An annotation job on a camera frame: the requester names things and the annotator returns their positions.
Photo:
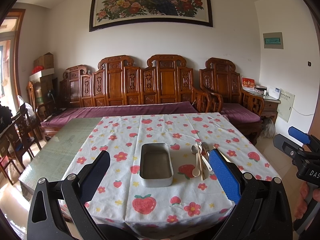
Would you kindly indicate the glass coffee table top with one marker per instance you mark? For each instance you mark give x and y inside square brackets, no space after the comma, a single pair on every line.
[56,155]

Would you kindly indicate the white wall distribution box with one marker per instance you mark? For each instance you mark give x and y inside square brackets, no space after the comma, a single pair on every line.
[286,105]

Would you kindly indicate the person's right hand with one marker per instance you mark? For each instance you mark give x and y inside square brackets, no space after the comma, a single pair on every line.
[302,205]

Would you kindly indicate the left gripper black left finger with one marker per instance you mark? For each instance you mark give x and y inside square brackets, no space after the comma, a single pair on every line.
[91,176]

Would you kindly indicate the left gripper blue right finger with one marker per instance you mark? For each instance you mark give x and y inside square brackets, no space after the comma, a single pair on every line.
[224,173]

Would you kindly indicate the grey wall electrical panel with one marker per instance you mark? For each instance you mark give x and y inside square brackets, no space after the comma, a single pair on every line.
[273,40]

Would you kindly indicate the carved wooden armchair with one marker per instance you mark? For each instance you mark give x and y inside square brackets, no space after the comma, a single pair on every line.
[220,79]

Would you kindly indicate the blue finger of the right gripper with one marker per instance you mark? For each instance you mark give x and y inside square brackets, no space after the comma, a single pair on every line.
[299,135]

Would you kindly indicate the white plastic ladle spoon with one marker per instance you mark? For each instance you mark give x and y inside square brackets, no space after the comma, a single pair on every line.
[205,160]

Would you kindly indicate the stainless steel spoon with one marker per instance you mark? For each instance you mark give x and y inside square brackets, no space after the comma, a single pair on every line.
[206,150]

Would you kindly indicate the dark wooden chair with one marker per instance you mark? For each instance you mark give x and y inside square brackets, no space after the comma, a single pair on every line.
[15,143]

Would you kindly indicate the red desk calendar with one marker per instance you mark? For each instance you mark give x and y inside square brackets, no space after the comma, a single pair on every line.
[248,83]

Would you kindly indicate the cardboard box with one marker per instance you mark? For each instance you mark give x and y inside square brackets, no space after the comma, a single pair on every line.
[46,61]

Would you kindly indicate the rectangular metal tray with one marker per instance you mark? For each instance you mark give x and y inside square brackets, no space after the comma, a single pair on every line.
[155,165]

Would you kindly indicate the white telephone device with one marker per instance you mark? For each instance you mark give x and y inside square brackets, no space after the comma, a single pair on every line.
[274,92]

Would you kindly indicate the strawberry flower print tablecloth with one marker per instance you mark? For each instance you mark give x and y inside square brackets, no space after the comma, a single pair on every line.
[149,188]

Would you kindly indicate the wooden side table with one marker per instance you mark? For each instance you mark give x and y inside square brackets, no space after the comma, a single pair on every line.
[270,109]

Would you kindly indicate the wooden chopstick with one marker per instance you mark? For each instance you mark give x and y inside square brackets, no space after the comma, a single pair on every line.
[200,162]
[203,165]

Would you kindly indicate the dark storage cabinet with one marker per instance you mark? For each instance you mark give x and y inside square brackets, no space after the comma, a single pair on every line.
[38,87]

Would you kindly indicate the purple sofa cushion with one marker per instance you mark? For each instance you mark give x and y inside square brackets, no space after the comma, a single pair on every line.
[99,112]

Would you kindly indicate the framed peacock flower painting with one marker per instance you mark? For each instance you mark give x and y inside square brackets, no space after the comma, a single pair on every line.
[109,13]

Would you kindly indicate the purple armchair cushion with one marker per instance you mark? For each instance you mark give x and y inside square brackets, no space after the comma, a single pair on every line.
[237,114]

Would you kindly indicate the carved wooden sofa bench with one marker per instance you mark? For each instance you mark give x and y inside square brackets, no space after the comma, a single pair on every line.
[118,82]

